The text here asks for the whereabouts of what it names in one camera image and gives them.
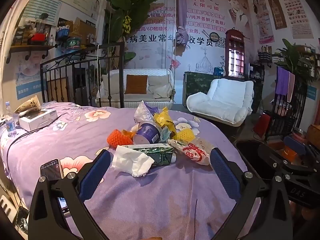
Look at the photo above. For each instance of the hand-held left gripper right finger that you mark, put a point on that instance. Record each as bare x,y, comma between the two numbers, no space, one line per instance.
225,175

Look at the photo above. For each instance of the blue face mask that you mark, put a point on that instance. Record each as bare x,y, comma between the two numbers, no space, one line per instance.
165,133

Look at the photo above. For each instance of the small shelf with bottles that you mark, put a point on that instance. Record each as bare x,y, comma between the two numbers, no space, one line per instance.
265,55

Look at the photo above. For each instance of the large wall poster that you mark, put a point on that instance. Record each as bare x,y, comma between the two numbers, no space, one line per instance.
200,12

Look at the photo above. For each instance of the white padded rocking chair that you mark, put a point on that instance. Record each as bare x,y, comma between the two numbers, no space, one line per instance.
220,100

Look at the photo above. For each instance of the blue basket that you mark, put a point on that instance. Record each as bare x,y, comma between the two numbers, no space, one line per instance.
62,33

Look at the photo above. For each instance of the black sign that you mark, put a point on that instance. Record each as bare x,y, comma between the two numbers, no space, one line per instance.
62,22

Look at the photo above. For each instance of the green floral cabinet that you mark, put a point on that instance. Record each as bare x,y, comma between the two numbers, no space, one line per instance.
197,82

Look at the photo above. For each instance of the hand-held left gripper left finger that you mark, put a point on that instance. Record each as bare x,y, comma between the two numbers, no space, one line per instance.
95,172

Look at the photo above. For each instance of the black trash bin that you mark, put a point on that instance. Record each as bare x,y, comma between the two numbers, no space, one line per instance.
250,160

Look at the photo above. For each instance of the white box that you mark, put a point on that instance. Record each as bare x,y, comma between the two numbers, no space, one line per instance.
37,120

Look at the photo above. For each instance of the wooden wall shelf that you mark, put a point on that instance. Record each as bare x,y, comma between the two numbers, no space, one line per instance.
30,48

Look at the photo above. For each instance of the blue wall sign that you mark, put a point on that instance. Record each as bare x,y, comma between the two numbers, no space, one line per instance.
311,92

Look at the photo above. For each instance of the yellow wrapper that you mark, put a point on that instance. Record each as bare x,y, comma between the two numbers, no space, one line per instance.
162,120

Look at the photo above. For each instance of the blue chart poster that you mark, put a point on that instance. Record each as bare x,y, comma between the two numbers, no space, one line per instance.
42,5

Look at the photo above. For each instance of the orange bucket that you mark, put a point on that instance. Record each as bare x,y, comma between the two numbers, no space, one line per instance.
288,155

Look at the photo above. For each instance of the red telephone booth cabinet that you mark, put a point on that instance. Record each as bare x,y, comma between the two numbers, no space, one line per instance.
235,55

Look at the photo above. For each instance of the green round tin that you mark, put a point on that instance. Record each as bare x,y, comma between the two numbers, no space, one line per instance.
73,44

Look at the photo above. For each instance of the black display box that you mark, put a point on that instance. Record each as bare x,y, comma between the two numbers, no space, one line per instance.
256,72

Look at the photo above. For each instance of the purple white snack bag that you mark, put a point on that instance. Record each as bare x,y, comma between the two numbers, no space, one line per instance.
142,112

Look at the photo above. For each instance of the black iron rack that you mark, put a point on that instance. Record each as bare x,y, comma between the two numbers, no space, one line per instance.
300,110

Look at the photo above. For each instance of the purple paper cup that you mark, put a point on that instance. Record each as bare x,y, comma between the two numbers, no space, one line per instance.
146,132

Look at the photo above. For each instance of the brown cushion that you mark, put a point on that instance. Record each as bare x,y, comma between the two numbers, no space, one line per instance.
136,85

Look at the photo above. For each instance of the purple towel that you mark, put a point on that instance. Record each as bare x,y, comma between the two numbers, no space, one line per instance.
282,80

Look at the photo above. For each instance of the banana plant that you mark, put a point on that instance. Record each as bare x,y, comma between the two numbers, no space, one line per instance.
130,0

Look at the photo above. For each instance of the face wall poster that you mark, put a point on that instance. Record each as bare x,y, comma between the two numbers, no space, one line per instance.
27,75

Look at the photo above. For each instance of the yellow foam net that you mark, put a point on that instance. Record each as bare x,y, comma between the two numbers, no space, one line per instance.
185,135

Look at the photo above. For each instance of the metal basin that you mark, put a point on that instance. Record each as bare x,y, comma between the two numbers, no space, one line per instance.
300,131

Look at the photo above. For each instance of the green drink carton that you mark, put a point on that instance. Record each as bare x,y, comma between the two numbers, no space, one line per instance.
160,155

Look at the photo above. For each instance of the cardboard box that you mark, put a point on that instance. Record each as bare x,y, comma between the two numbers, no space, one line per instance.
85,28

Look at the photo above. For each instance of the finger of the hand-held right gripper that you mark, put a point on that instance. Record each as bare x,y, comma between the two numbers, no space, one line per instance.
273,161
295,145

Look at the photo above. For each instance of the purple folded umbrella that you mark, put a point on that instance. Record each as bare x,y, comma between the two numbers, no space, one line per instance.
182,10

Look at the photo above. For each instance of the clear water bottle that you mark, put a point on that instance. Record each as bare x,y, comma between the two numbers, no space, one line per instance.
10,125

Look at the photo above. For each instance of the eyebrow chart poster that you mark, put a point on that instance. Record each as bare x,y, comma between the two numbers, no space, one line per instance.
297,15

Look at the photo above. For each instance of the white red-print plastic bag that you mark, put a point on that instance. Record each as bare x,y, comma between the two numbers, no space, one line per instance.
192,152

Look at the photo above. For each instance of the red blender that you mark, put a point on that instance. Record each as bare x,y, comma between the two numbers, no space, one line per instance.
38,38

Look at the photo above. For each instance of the white tissue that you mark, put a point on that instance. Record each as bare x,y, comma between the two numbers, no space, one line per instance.
130,161

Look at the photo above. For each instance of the brown paper bag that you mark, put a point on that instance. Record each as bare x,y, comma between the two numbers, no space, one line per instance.
30,105

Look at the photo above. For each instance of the pink basin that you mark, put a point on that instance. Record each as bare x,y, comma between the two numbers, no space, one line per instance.
283,110

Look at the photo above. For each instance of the black iron headboard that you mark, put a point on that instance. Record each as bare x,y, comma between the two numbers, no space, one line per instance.
122,80

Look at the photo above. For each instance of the blue bag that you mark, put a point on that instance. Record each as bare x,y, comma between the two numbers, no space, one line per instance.
219,71

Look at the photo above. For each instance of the white wicker swing seat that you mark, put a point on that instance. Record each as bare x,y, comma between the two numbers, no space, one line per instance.
135,103

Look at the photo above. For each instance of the smartphone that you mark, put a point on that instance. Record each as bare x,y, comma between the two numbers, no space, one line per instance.
51,170

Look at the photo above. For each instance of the pink wall poster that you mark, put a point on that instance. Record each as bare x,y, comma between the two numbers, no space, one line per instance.
262,17

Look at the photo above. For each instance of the beige cushion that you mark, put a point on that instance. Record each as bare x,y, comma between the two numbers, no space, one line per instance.
160,85
113,85

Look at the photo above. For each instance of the purple floral blanket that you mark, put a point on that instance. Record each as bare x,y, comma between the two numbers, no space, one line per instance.
150,192

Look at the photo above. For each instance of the orange foam net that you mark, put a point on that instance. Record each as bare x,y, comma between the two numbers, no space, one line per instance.
116,137

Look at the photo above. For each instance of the red bag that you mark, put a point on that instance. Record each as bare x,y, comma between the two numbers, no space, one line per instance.
262,125

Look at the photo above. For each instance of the yellow banana bunch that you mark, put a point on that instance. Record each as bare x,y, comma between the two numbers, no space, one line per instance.
127,23

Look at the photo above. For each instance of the potted green plant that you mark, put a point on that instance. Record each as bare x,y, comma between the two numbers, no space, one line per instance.
292,55

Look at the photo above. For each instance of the pink towel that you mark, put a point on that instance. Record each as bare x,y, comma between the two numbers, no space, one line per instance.
291,87

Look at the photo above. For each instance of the brown wall poster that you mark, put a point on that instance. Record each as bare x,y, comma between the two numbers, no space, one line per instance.
276,10

